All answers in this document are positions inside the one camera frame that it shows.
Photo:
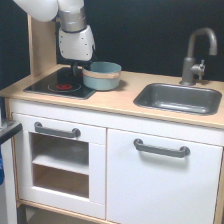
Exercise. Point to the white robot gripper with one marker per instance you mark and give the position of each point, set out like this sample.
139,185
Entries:
77,46

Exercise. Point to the light blue pot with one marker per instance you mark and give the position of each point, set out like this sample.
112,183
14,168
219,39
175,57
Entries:
102,76

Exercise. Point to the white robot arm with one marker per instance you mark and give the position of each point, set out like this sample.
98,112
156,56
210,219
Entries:
51,20

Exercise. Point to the grey metal sink basin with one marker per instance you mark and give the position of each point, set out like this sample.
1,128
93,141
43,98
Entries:
176,98

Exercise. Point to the black toy stove top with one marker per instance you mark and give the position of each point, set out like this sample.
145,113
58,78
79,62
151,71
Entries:
62,83

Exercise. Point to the white oven door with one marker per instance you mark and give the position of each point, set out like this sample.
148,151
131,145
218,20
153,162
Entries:
63,173

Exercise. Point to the grey object at left edge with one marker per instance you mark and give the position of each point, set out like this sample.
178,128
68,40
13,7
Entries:
9,129

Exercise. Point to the white cabinet door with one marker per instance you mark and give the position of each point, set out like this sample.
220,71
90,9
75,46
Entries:
145,188

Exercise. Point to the wooden side post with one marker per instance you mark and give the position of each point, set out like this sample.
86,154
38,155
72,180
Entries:
42,46

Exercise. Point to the grey oven door handle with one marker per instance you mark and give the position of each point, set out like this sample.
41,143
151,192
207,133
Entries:
74,133

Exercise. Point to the grey cabinet door handle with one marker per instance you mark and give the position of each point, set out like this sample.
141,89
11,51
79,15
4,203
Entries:
180,153

